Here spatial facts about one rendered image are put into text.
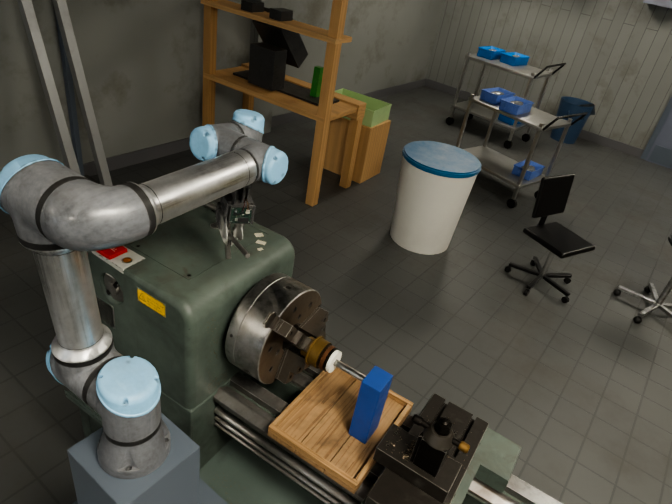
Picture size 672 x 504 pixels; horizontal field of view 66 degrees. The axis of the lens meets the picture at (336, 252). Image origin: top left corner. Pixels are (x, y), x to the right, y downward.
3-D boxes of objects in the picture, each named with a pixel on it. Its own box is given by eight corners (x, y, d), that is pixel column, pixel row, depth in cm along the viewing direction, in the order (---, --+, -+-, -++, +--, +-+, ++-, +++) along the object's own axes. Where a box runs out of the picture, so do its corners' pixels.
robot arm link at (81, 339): (90, 420, 108) (31, 193, 76) (47, 384, 114) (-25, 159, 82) (138, 385, 117) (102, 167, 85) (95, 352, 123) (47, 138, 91)
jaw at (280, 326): (276, 337, 153) (262, 326, 143) (285, 322, 154) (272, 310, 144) (306, 355, 149) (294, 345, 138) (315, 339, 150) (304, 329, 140)
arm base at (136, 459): (125, 493, 106) (122, 463, 101) (83, 449, 113) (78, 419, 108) (184, 447, 117) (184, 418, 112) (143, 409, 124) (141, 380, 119)
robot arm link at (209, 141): (225, 137, 107) (259, 131, 115) (186, 121, 111) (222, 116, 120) (221, 173, 110) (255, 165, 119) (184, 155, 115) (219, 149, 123)
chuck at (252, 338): (228, 388, 153) (241, 301, 139) (290, 341, 179) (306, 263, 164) (251, 403, 150) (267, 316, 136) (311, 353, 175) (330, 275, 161)
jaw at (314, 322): (290, 320, 157) (313, 298, 165) (290, 331, 160) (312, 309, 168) (320, 337, 153) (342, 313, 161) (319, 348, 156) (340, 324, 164)
